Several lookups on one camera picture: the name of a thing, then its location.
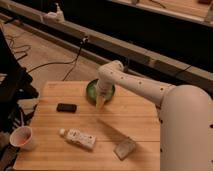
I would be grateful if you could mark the pale yellow end effector tip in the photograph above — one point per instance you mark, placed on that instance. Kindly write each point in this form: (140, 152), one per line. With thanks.
(100, 101)

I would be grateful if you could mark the green ceramic bowl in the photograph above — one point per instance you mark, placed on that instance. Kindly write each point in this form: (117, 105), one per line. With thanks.
(91, 92)

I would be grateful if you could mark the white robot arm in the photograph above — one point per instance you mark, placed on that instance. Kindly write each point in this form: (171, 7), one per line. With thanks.
(185, 113)

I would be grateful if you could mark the black phone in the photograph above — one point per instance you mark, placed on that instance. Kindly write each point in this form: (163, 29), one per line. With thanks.
(63, 107)

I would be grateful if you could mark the white plastic bottle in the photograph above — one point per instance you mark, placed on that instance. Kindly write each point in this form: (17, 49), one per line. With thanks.
(78, 137)

